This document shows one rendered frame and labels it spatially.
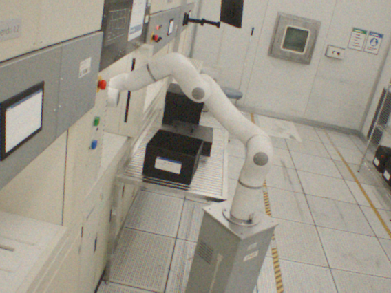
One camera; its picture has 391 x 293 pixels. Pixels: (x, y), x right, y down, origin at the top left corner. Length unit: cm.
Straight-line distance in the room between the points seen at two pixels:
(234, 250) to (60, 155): 92
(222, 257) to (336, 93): 499
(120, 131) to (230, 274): 102
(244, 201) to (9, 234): 103
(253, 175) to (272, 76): 466
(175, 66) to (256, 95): 479
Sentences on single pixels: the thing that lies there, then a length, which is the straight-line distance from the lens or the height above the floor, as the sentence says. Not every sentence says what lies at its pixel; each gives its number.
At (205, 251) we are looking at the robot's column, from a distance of 205.
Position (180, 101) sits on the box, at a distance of 288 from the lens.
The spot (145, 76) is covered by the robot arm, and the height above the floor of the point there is 136.
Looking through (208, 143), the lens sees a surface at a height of 85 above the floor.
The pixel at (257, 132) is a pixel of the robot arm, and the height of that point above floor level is 119.
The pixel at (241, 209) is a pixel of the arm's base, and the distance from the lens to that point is 191.
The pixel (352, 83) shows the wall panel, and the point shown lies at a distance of 667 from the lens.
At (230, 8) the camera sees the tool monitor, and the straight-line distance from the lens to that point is 369.
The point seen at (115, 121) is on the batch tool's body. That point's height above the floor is 95.
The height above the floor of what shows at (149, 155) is 88.
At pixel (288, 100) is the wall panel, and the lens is 651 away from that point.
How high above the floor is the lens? 176
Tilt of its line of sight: 22 degrees down
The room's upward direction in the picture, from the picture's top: 12 degrees clockwise
